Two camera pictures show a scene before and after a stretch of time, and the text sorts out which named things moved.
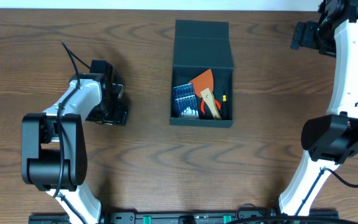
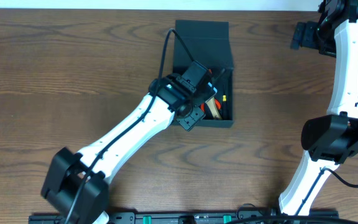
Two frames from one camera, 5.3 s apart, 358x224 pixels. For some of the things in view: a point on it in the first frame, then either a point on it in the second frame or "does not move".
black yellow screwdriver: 224,109 does not move
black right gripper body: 312,38 does not move
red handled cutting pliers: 202,105 does not move
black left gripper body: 119,115 to 212,94
